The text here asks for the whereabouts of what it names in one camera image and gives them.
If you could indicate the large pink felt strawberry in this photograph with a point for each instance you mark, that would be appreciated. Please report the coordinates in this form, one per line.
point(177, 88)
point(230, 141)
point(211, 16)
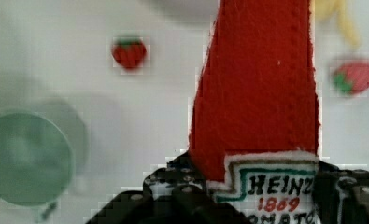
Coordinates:
point(352, 77)

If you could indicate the small red felt strawberry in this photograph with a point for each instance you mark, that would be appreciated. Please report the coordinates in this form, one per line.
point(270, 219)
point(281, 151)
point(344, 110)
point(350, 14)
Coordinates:
point(129, 52)

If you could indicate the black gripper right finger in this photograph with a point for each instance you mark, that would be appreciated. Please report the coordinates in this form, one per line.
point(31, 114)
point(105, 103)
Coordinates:
point(341, 196)

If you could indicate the mint green mug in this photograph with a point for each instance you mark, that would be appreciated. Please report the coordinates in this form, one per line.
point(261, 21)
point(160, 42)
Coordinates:
point(43, 147)

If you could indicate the yellow felt banana peel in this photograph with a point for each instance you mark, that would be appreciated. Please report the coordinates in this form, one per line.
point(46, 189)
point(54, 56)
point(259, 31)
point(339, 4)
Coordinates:
point(323, 10)

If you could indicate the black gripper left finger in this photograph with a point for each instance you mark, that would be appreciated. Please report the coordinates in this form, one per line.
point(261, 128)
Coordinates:
point(175, 194)

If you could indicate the red felt ketchup bottle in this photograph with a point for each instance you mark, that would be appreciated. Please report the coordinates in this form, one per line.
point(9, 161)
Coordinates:
point(255, 122)

